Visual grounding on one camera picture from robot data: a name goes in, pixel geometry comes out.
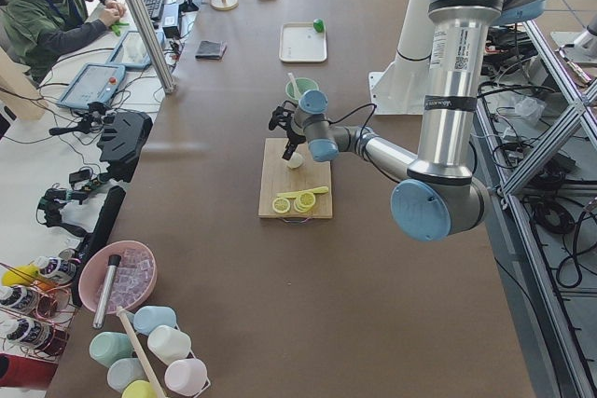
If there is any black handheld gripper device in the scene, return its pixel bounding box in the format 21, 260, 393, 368
35, 167, 112, 238

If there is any white cup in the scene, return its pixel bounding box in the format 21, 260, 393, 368
147, 325, 191, 365

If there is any green lime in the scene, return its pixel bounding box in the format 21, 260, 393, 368
312, 19, 325, 33

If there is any copper wire bottle rack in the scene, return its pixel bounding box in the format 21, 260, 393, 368
1, 255, 77, 362

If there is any yellow cup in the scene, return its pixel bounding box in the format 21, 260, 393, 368
121, 379, 157, 398

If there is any wooden rack handle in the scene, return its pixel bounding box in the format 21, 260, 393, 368
116, 307, 166, 398

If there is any front stacked lemon slice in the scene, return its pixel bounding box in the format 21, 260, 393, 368
293, 197, 310, 213

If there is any pink bowl of ice cubes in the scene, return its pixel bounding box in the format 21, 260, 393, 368
78, 240, 158, 314

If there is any single lemon slice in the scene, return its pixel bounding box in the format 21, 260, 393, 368
271, 197, 291, 214

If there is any pink cup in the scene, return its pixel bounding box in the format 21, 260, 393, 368
164, 358, 210, 396

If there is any cream rabbit tray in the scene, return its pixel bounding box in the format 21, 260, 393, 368
279, 22, 327, 63

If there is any aluminium frame post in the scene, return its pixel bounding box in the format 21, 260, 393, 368
126, 0, 175, 94

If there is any blue teach pendant near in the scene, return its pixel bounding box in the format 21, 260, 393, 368
57, 63, 126, 110

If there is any wooden cutting board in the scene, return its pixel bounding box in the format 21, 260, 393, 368
257, 138, 333, 219

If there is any black long bar device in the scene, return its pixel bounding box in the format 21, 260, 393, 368
71, 185, 126, 308

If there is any steel muddler black tip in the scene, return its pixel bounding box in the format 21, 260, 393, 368
92, 254, 121, 330

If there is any white ceramic spoon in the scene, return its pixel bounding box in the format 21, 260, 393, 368
287, 72, 300, 100

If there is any blue teach pendant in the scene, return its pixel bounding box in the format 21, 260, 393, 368
106, 30, 151, 71
57, 63, 126, 110

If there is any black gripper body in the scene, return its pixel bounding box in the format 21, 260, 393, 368
268, 100, 297, 136

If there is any light blue cup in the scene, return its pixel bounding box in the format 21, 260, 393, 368
133, 305, 177, 336

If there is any white steamed bun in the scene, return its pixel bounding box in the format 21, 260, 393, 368
286, 151, 304, 170

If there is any pale blue cup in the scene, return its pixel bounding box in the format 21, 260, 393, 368
106, 358, 146, 392

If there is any folded grey cloth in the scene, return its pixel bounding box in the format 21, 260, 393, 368
195, 40, 228, 60

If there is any blue teach pendant far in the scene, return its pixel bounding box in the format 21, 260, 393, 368
106, 30, 151, 71

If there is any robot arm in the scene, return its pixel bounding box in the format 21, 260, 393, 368
269, 0, 546, 241

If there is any seated person green jacket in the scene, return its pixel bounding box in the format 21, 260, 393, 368
2, 0, 126, 83

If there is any mint green cup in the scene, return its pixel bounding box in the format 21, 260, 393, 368
89, 332, 133, 368

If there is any mint green bowl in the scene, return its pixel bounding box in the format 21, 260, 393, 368
285, 77, 319, 103

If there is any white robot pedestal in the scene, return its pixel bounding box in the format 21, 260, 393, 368
368, 0, 435, 116

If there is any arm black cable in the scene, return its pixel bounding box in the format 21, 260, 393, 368
326, 103, 378, 138

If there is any yellow plastic knife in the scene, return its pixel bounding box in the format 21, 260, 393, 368
276, 185, 329, 199

